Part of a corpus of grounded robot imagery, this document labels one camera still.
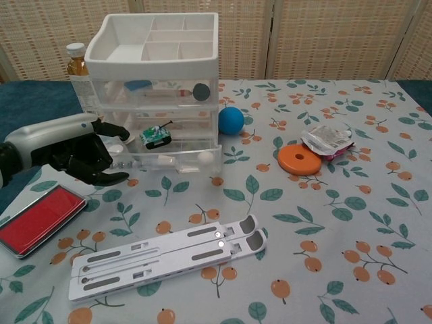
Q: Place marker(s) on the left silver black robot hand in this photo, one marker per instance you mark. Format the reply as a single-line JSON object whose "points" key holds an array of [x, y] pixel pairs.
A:
{"points": [[57, 135]]}

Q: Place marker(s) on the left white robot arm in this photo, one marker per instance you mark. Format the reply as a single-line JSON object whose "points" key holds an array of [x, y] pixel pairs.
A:
{"points": [[13, 158]]}

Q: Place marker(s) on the white drawer organizer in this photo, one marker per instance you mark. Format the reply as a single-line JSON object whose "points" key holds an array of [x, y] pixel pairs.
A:
{"points": [[152, 69]]}

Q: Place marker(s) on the tea bottle with white cap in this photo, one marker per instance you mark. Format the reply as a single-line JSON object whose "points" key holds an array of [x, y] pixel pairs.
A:
{"points": [[79, 74]]}

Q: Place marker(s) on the red ink pad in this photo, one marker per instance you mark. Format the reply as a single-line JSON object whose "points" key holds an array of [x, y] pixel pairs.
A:
{"points": [[37, 219]]}

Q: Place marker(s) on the blue flat item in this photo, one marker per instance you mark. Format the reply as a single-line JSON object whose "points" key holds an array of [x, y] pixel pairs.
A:
{"points": [[136, 85]]}

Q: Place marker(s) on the green toy tank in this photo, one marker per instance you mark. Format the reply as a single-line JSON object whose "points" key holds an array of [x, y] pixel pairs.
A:
{"points": [[155, 136]]}

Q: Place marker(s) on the white tube with red band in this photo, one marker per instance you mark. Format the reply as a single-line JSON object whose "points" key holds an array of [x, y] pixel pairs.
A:
{"points": [[168, 93]]}

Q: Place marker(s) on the small white ball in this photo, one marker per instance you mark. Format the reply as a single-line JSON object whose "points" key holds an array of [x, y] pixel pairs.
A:
{"points": [[206, 158]]}

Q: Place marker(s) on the dark grey round disc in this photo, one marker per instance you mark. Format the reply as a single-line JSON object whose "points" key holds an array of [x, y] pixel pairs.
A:
{"points": [[202, 92]]}

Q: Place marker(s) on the white folding laptop stand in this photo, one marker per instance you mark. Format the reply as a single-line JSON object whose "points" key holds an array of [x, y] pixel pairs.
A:
{"points": [[152, 263]]}

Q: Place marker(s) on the blue ball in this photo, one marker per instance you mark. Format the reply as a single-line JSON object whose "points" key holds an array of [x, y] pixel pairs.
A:
{"points": [[231, 120]]}

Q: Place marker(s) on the orange disc with hole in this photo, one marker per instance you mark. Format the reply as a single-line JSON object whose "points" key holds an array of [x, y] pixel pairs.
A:
{"points": [[290, 162]]}

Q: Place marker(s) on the floral tablecloth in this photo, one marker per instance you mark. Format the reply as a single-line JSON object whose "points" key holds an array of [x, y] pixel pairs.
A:
{"points": [[303, 219]]}

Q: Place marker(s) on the bamboo folding screen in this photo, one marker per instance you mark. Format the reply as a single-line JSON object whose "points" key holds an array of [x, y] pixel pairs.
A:
{"points": [[303, 40]]}

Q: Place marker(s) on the silver foil snack pouch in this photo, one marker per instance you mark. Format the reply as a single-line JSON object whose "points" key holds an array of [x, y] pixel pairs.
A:
{"points": [[324, 140]]}

